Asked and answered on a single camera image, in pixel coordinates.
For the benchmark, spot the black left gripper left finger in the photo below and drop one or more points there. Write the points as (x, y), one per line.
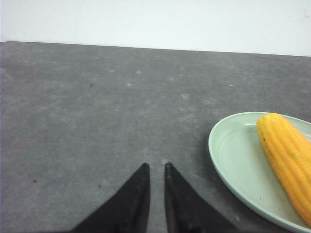
(127, 211)

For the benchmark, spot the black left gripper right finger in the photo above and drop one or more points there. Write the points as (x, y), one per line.
(186, 211)

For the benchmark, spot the yellow toy corn cob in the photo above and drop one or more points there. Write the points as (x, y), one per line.
(289, 154)

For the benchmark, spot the pale green oval plate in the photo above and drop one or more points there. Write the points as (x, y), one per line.
(240, 161)

